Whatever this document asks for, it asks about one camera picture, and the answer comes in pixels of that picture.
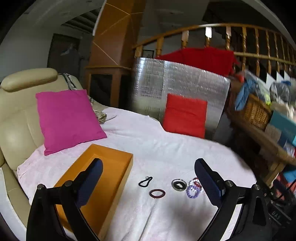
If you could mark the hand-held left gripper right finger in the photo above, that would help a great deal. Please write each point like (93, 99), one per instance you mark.
(208, 183)

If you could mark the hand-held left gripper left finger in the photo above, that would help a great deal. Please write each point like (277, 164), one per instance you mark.
(92, 178)

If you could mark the orange cardboard box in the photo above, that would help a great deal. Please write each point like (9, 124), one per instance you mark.
(108, 166)

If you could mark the round black silver pendant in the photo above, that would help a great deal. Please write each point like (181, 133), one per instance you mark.
(174, 183)

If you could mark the floral patterned cloth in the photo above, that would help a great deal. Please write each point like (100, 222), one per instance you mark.
(101, 117)

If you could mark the pink cushion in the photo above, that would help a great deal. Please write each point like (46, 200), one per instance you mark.
(67, 118)

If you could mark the red cushion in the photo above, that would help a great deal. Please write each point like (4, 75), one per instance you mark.
(185, 115)

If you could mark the wicker basket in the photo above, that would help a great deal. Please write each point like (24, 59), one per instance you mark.
(254, 113)

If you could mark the blue cloth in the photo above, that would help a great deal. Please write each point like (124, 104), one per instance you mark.
(242, 97)

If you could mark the beige leather sofa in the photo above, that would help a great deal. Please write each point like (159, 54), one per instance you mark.
(18, 120)

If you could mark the teal box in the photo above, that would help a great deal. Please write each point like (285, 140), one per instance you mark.
(284, 125)

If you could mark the striped cloth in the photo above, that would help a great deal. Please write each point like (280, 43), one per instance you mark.
(69, 81)

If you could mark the silver insulation panel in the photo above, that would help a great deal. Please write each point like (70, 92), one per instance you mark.
(180, 78)

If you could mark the wooden cabinet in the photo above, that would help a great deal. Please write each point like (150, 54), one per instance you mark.
(115, 69)

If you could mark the pile of assorted cloths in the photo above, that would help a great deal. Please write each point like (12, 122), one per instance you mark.
(279, 92)

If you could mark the red cloth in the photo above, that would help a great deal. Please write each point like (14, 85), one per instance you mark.
(203, 60)

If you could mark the small framed picture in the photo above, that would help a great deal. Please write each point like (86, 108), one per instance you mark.
(148, 53)

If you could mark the wooden stair railing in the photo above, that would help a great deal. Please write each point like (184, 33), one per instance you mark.
(231, 25)

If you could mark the dark wall picture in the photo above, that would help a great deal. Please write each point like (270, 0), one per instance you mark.
(62, 55)

